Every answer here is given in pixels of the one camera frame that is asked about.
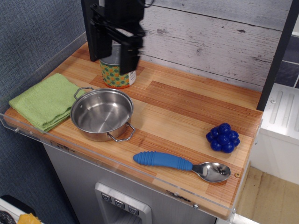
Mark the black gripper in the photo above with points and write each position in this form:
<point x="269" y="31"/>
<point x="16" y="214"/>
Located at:
<point x="118" y="18"/>

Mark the patterned can with grey lid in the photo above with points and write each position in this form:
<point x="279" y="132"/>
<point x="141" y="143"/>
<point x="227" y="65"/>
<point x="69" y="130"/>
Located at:
<point x="110" y="70"/>

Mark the stainless steel pot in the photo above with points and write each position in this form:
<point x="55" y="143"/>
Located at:
<point x="103" y="114"/>

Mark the green folded cloth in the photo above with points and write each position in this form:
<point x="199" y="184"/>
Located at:
<point x="47" y="103"/>

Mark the blue toy berry cluster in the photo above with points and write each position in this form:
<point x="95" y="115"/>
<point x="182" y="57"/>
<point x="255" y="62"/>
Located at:
<point x="223" y="138"/>

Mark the grey cabinet with dispenser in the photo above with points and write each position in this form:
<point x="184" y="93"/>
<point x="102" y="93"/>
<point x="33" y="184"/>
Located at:
<point x="102" y="196"/>

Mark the white toy sink unit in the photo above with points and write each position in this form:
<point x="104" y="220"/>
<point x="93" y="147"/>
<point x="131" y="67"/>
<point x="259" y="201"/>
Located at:
<point x="276" y="149"/>

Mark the yellow object bottom left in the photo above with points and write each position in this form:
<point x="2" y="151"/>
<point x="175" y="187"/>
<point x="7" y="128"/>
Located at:
<point x="28" y="219"/>

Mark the left black post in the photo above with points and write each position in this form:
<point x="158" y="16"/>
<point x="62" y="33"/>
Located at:
<point x="87" y="15"/>

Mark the black post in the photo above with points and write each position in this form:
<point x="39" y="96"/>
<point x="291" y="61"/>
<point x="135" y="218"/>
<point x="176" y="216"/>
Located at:
<point x="87" y="15"/>
<point x="279" y="54"/>

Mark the right black post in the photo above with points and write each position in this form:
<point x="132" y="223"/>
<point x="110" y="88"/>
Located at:
<point x="279" y="54"/>

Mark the blue handled metal spoon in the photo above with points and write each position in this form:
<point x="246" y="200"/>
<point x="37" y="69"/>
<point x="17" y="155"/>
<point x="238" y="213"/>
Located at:
<point x="208" y="171"/>

